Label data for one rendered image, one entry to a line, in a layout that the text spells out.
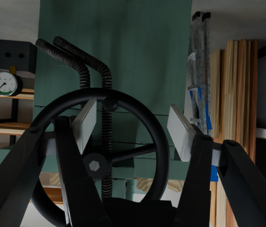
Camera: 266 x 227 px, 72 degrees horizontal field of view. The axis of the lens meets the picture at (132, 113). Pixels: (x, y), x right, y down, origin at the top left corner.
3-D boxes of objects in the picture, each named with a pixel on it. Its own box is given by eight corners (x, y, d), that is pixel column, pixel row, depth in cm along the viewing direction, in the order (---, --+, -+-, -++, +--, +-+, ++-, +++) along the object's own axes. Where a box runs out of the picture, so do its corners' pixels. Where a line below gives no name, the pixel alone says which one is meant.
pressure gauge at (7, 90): (18, 64, 46) (15, 97, 46) (26, 68, 49) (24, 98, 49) (-8, 62, 45) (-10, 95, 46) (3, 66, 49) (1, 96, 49)
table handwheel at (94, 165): (148, 262, 33) (-7, 221, 33) (141, 206, 53) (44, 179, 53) (192, 111, 33) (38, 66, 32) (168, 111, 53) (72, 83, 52)
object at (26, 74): (29, 41, 48) (27, 71, 48) (49, 55, 61) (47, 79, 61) (-3, 38, 48) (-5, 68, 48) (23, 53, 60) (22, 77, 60)
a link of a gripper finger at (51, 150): (66, 160, 13) (24, 157, 13) (83, 129, 18) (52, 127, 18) (65, 142, 13) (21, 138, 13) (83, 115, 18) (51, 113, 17)
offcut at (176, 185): (176, 173, 61) (175, 185, 61) (168, 174, 58) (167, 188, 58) (187, 176, 58) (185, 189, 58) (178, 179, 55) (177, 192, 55)
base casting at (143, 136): (185, 116, 54) (182, 147, 54) (155, 113, 111) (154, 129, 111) (31, 105, 52) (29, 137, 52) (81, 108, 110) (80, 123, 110)
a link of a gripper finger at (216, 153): (202, 150, 13) (242, 153, 13) (183, 122, 18) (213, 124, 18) (198, 167, 14) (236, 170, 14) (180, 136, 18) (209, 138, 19)
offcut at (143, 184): (137, 174, 57) (136, 188, 57) (148, 178, 54) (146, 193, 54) (144, 171, 59) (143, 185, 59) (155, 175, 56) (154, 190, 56)
